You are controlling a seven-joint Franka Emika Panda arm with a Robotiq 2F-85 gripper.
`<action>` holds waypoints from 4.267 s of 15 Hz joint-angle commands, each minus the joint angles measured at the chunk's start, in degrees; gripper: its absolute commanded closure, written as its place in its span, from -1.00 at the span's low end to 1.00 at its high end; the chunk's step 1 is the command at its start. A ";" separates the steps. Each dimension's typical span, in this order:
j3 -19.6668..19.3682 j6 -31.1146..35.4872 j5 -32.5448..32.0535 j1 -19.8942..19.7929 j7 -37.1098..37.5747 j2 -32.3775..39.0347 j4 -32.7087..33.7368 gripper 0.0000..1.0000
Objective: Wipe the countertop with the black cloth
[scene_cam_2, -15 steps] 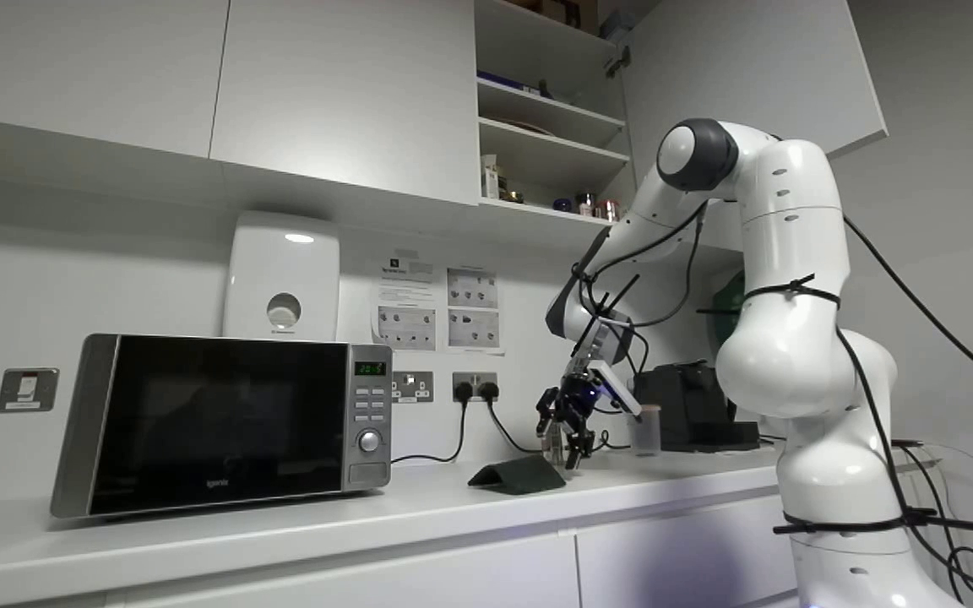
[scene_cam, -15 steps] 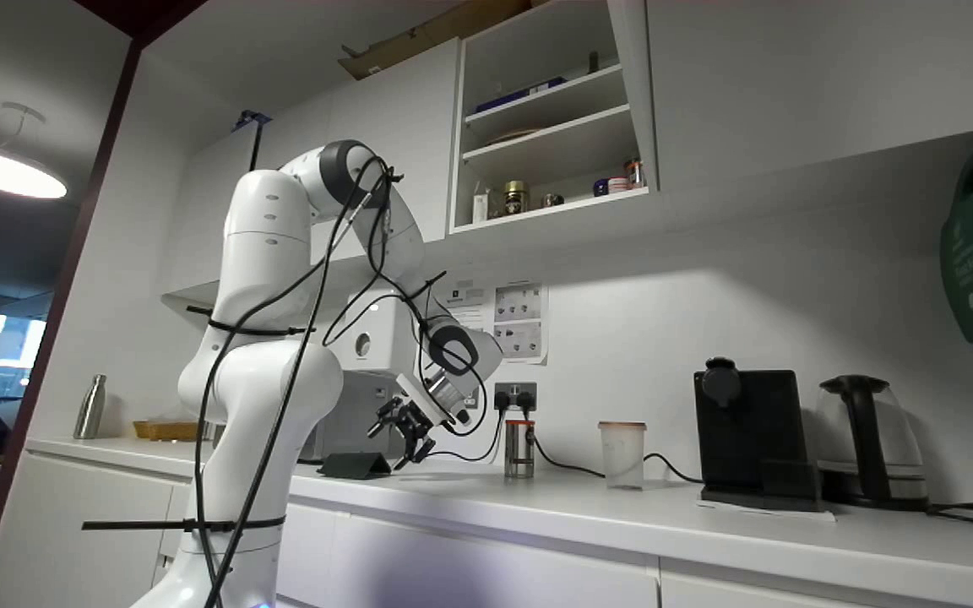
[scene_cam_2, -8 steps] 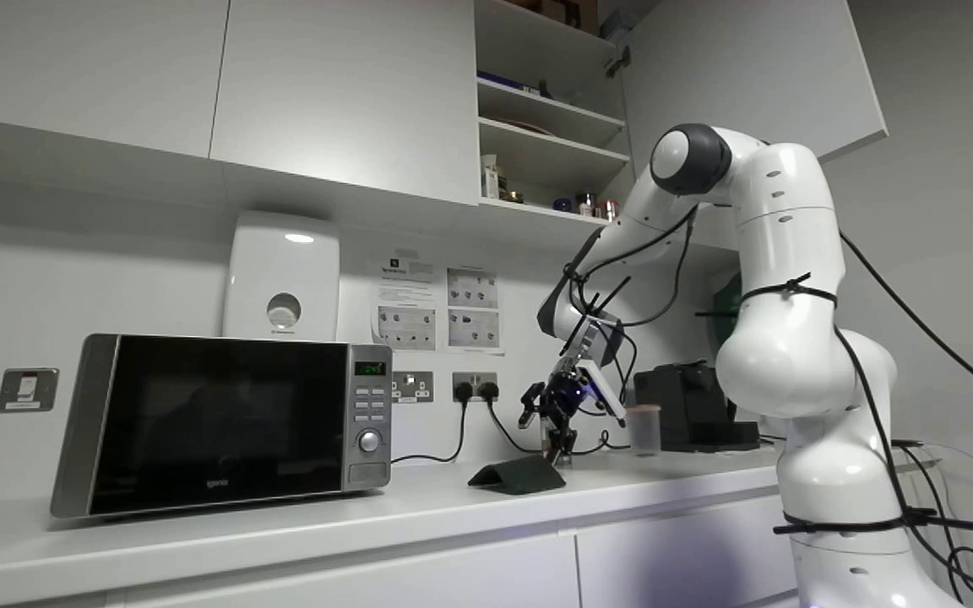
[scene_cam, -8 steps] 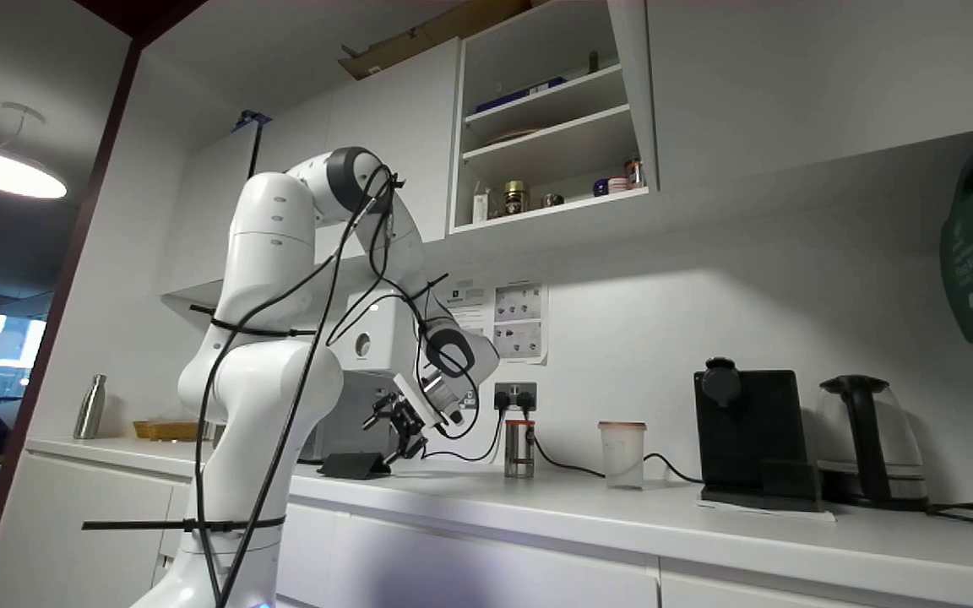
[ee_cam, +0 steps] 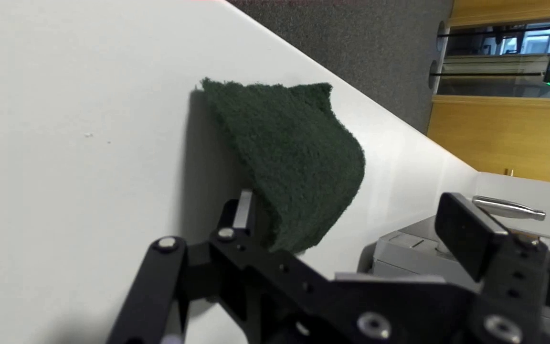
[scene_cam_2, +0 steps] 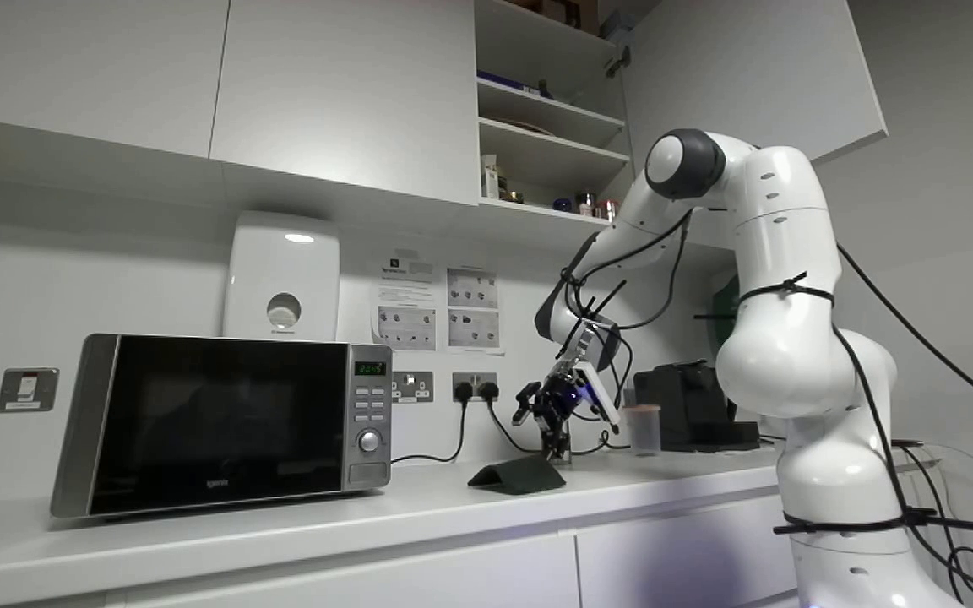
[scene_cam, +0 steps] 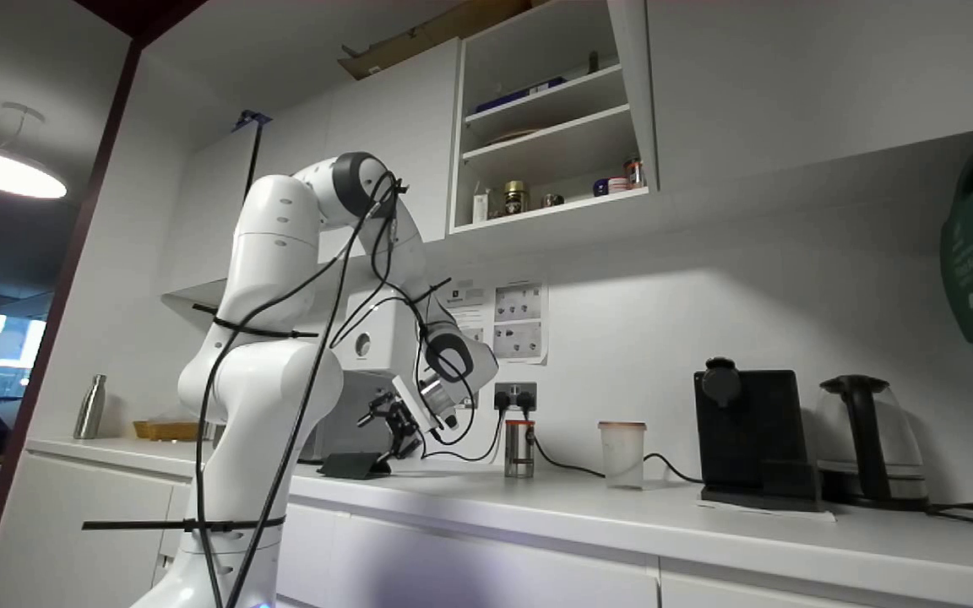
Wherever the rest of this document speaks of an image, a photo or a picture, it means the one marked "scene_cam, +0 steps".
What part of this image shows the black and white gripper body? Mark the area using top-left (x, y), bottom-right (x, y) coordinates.
top-left (388, 370), bottom-right (451, 446)

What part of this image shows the silver black microwave oven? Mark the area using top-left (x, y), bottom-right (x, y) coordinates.
top-left (298, 370), bottom-right (401, 467)

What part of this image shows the steel double socket with plugs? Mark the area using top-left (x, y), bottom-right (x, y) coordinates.
top-left (492, 382), bottom-right (541, 416)

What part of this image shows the small red silver can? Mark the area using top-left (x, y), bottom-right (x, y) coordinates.
top-left (504, 416), bottom-right (537, 479)

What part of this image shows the white base cabinet door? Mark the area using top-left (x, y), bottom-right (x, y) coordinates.
top-left (276, 503), bottom-right (663, 608)

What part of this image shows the translucent plastic cup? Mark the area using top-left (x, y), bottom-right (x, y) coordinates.
top-left (596, 418), bottom-right (647, 490)

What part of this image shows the wooden bowl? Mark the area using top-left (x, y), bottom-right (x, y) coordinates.
top-left (129, 418), bottom-right (212, 446)

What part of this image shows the gold jar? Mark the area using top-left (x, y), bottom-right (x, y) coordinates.
top-left (501, 180), bottom-right (531, 220)

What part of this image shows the steel bottle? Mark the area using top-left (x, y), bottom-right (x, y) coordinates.
top-left (75, 371), bottom-right (108, 443)

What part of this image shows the white open shelf cabinet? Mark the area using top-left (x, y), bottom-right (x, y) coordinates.
top-left (444, 0), bottom-right (658, 237)

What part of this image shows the pink small container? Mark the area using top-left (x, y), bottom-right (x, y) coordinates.
top-left (604, 159), bottom-right (645, 196)

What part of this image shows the blue flat item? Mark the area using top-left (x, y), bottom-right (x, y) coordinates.
top-left (469, 75), bottom-right (569, 119)

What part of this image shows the black coffee machine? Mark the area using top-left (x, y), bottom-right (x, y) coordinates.
top-left (693, 356), bottom-right (827, 514)

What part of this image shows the brown cardboard piece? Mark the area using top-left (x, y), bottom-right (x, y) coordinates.
top-left (333, 0), bottom-right (537, 83)

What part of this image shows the white open cabinet door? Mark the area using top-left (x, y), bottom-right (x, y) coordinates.
top-left (601, 0), bottom-right (663, 193)

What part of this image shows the round ceiling lamp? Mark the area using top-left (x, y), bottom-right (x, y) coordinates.
top-left (0, 98), bottom-right (69, 203)

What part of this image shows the white wall dispenser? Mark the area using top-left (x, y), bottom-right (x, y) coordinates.
top-left (330, 301), bottom-right (413, 377)

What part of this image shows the black microwave power cable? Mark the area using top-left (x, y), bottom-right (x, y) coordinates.
top-left (424, 409), bottom-right (511, 469)

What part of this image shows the white double wall socket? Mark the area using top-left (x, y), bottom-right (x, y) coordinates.
top-left (492, 280), bottom-right (546, 324)
top-left (492, 323), bottom-right (546, 366)

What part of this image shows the small wall label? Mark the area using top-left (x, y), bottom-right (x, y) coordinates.
top-left (444, 280), bottom-right (489, 312)

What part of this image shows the black cable tie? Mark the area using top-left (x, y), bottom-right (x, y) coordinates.
top-left (77, 514), bottom-right (289, 538)
top-left (188, 301), bottom-right (322, 345)

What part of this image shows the black coffee machine power cable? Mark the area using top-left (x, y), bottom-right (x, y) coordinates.
top-left (527, 433), bottom-right (705, 490)

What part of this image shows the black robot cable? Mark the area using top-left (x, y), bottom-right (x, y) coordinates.
top-left (182, 172), bottom-right (413, 608)

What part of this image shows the white wall cabinet door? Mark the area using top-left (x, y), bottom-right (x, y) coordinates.
top-left (281, 38), bottom-right (464, 247)

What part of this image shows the dark brown door frame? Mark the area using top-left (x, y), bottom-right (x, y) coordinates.
top-left (0, 0), bottom-right (209, 608)

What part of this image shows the glass kettle with black handle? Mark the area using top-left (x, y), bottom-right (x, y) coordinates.
top-left (812, 371), bottom-right (931, 512)

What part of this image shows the white wall cabinet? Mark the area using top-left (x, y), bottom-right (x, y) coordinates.
top-left (645, 0), bottom-right (973, 196)

